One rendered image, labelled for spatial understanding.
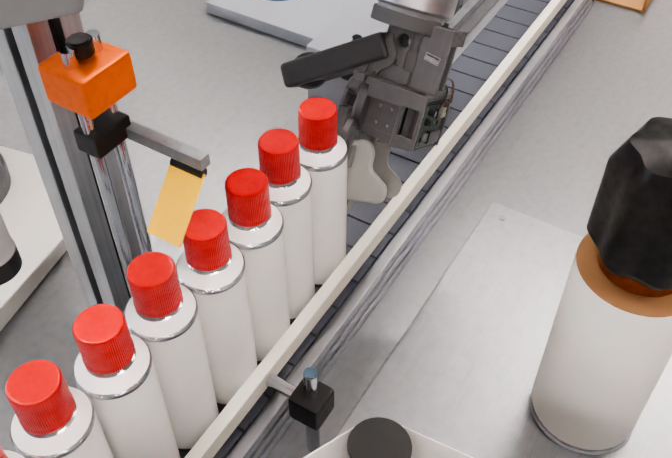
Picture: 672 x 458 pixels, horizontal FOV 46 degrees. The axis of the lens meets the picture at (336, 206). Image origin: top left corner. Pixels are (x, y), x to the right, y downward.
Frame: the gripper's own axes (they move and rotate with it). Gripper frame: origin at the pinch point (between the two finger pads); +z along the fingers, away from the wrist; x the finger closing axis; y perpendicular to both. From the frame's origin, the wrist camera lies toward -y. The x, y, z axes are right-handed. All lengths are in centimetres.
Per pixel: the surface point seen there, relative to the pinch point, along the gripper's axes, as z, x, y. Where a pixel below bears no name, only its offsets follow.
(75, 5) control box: -18.3, -40.0, 1.2
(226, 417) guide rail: 13.5, -19.7, 4.0
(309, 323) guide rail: 8.1, -9.3, 4.5
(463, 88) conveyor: -11.0, 30.3, 0.0
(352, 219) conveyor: 2.8, 6.1, -0.3
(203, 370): 8.3, -23.0, 2.8
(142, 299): 1.1, -29.5, 0.7
